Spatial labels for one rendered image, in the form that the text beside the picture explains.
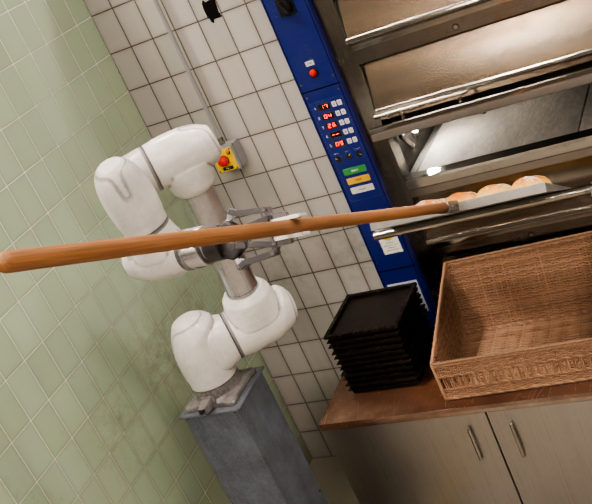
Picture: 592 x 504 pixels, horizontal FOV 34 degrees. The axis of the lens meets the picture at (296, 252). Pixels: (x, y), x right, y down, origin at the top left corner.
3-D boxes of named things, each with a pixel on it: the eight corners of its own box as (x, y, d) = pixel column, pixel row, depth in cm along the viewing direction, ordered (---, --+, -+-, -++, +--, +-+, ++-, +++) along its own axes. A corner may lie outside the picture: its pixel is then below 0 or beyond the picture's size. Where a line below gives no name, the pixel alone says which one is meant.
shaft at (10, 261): (9, 272, 124) (4, 249, 124) (-7, 276, 126) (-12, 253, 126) (449, 211, 275) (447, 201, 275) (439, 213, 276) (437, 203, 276)
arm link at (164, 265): (188, 284, 206) (158, 235, 200) (131, 296, 213) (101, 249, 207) (206, 254, 214) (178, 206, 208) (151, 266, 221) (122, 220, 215)
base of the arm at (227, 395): (180, 421, 293) (172, 407, 291) (209, 377, 311) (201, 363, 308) (230, 414, 284) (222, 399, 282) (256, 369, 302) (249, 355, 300)
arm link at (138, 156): (99, 178, 249) (146, 155, 250) (91, 160, 265) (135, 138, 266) (122, 221, 255) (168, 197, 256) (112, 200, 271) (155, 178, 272)
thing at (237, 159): (226, 166, 364) (215, 143, 361) (248, 160, 359) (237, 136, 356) (218, 175, 358) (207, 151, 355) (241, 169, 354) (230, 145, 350)
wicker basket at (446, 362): (466, 322, 360) (441, 260, 350) (620, 294, 335) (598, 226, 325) (442, 403, 321) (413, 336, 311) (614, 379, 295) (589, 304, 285)
